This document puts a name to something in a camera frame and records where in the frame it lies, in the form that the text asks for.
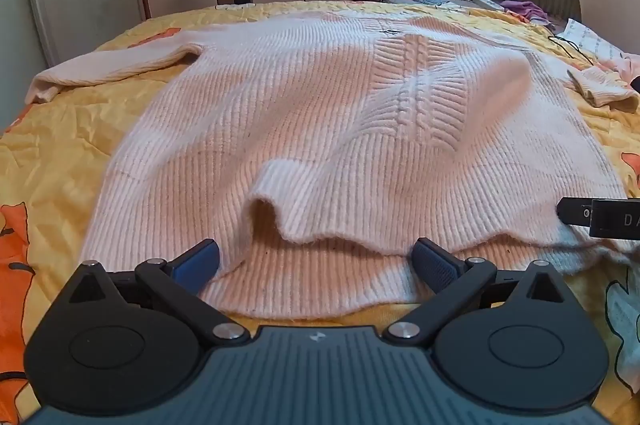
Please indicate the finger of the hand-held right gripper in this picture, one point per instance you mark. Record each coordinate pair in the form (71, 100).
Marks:
(574, 211)

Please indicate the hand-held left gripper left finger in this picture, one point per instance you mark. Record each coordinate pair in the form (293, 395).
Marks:
(196, 262)

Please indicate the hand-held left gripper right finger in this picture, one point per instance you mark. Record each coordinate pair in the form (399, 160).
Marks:
(434, 262)

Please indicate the pink knit sweater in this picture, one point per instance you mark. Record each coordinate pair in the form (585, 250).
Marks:
(300, 115)

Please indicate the dark cloth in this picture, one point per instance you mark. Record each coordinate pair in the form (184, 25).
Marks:
(636, 84)

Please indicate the light pink cloth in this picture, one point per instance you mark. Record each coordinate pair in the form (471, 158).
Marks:
(622, 67)

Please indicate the white printed cloth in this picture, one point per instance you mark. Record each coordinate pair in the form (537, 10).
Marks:
(592, 40)

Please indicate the yellow printed blanket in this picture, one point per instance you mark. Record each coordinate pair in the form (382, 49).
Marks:
(55, 135)

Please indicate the purple cloth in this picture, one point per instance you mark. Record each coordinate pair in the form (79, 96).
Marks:
(522, 10)

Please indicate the white remote control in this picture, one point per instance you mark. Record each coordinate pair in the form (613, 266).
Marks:
(489, 2)

